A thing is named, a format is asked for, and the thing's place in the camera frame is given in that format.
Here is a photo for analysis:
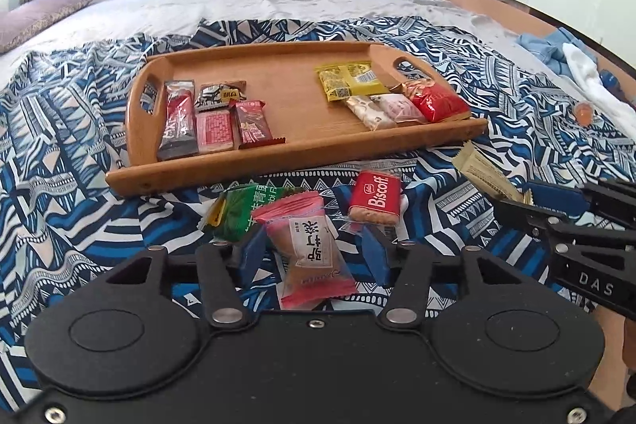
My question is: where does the long red snack packet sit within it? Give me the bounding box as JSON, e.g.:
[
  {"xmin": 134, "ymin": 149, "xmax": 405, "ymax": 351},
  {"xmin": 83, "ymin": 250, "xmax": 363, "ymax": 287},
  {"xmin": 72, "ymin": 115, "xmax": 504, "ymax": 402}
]
[{"xmin": 157, "ymin": 79, "xmax": 198, "ymax": 161}]

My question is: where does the pink candy packet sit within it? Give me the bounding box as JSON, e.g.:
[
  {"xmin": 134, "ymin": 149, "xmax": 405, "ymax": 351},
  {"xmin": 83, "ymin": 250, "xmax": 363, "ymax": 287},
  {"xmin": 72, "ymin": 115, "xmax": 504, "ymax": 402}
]
[{"xmin": 252, "ymin": 194, "xmax": 359, "ymax": 310}]

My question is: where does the grey bed sheet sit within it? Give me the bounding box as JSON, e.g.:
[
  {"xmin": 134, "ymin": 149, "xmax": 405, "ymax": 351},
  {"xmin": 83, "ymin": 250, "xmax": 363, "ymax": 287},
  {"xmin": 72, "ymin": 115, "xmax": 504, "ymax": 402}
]
[{"xmin": 0, "ymin": 0, "xmax": 547, "ymax": 72}]

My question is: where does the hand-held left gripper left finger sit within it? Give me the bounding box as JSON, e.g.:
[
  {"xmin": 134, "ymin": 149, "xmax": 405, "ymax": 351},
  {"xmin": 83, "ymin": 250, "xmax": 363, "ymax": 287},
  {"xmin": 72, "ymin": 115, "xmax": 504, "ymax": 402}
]
[{"xmin": 102, "ymin": 225, "xmax": 266, "ymax": 329}]

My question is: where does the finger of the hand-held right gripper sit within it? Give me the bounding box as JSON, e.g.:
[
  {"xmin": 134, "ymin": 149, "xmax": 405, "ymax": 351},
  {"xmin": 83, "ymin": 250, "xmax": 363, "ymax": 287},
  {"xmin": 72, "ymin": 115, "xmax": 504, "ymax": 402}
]
[
  {"xmin": 494, "ymin": 199, "xmax": 636, "ymax": 256},
  {"xmin": 525, "ymin": 178, "xmax": 636, "ymax": 227}
]

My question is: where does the purple pillow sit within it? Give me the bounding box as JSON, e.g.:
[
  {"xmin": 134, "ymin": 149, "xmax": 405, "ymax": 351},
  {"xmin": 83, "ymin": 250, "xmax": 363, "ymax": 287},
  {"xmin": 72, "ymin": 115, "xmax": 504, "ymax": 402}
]
[{"xmin": 0, "ymin": 0, "xmax": 99, "ymax": 54}]

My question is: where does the blue white patterned blanket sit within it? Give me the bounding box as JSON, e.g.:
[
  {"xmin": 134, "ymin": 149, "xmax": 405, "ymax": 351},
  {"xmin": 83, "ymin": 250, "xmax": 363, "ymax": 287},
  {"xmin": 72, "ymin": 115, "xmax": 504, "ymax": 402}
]
[{"xmin": 0, "ymin": 15, "xmax": 636, "ymax": 410}]

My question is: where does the nut snack packet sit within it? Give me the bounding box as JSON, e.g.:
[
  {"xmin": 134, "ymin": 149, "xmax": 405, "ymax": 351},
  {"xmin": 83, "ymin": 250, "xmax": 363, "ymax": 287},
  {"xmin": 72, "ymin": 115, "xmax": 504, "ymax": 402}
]
[{"xmin": 194, "ymin": 79, "xmax": 248, "ymax": 112}]

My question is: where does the white red small snack packet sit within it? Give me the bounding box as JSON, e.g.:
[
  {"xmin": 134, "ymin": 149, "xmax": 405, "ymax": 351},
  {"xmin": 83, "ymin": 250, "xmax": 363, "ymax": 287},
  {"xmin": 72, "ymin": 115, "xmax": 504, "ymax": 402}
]
[{"xmin": 380, "ymin": 92, "xmax": 428, "ymax": 126}]

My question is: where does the yellow snack packet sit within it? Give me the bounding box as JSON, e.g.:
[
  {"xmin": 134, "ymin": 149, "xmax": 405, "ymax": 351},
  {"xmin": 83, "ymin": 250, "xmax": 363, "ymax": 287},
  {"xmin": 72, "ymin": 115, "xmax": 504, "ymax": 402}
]
[{"xmin": 316, "ymin": 61, "xmax": 386, "ymax": 104}]

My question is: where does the wooden bed frame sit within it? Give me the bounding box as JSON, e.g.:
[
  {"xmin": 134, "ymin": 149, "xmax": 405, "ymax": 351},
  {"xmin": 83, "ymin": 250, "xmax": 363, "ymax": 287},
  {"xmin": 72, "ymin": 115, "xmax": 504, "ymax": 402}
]
[{"xmin": 422, "ymin": 0, "xmax": 636, "ymax": 107}]

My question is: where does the white cookie packet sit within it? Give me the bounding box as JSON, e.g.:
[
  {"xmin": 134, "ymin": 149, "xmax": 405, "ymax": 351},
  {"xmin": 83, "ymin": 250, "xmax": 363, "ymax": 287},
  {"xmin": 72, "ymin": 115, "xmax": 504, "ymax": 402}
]
[{"xmin": 345, "ymin": 93, "xmax": 398, "ymax": 132}]

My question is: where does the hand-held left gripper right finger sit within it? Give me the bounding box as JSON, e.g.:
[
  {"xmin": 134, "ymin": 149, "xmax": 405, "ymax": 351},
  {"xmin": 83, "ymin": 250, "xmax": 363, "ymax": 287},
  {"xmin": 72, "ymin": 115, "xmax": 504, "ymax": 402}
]
[{"xmin": 360, "ymin": 225, "xmax": 535, "ymax": 330}]

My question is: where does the pink red square snack packet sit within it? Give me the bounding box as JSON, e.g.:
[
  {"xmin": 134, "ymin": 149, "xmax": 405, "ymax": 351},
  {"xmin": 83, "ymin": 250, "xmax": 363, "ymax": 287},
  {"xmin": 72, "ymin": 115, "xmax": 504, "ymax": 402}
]
[{"xmin": 196, "ymin": 111, "xmax": 235, "ymax": 154}]

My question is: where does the red snack bag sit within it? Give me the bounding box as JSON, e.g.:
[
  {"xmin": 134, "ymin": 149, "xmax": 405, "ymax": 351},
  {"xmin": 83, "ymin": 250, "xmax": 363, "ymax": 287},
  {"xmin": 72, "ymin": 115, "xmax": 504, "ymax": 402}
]
[{"xmin": 400, "ymin": 79, "xmax": 473, "ymax": 123}]

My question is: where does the dark red snack packet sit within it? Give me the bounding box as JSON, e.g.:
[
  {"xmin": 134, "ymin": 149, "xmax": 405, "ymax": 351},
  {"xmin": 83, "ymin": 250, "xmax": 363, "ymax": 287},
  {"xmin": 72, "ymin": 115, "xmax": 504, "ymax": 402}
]
[{"xmin": 231, "ymin": 100, "xmax": 286, "ymax": 151}]

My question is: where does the orange jelly cup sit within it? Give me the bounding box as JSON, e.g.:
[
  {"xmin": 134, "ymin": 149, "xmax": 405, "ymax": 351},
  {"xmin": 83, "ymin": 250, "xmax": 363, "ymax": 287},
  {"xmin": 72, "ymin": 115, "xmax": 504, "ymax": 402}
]
[{"xmin": 571, "ymin": 103, "xmax": 596, "ymax": 125}]

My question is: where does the red biscuit packet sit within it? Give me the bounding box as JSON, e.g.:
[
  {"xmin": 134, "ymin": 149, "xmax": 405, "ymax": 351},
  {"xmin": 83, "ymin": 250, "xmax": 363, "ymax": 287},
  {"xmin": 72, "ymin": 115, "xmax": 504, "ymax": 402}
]
[{"xmin": 340, "ymin": 170, "xmax": 404, "ymax": 233}]

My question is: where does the blue cloth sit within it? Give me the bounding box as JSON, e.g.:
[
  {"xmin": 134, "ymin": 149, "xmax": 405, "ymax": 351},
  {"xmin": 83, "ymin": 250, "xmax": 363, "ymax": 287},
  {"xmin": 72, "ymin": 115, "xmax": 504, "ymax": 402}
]
[{"xmin": 514, "ymin": 28, "xmax": 597, "ymax": 74}]

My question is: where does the green snack packet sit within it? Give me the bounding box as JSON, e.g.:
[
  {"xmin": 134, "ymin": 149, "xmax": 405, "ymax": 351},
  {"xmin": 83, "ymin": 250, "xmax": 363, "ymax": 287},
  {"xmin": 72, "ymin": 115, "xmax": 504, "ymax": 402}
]
[{"xmin": 203, "ymin": 183, "xmax": 306, "ymax": 242}]

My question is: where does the beige snack packet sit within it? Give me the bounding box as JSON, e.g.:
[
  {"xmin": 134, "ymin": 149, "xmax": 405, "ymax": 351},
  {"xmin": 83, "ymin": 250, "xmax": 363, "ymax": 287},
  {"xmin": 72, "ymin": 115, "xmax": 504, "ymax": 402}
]
[{"xmin": 451, "ymin": 141, "xmax": 535, "ymax": 206}]

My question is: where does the wooden tray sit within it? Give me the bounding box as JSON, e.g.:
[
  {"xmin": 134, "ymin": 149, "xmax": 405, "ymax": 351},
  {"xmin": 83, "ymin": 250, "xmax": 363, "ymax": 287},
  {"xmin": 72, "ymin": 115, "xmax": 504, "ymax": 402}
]
[{"xmin": 105, "ymin": 41, "xmax": 489, "ymax": 197}]

